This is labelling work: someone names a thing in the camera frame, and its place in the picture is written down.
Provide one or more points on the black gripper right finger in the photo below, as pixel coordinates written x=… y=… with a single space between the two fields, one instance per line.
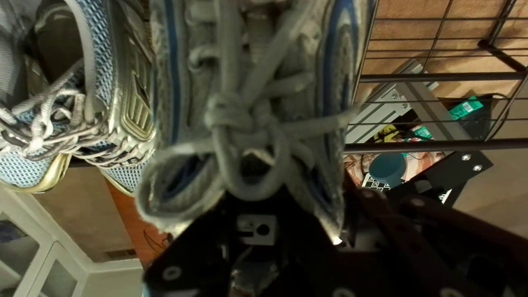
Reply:
x=439 y=248

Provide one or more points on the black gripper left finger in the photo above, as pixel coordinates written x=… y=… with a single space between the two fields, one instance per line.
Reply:
x=203 y=253

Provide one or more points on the grey blue running sneaker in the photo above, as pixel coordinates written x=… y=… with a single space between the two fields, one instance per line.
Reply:
x=83 y=100
x=248 y=72

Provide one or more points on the black plate with screws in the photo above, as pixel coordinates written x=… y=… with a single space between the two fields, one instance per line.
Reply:
x=456 y=171

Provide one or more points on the colourful magazine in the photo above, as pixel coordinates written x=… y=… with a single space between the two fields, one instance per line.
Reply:
x=396 y=134

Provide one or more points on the green packet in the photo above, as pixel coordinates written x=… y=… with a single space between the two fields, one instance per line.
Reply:
x=466 y=108

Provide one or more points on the black metal shoe rack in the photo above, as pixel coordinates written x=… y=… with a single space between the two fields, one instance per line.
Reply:
x=439 y=75

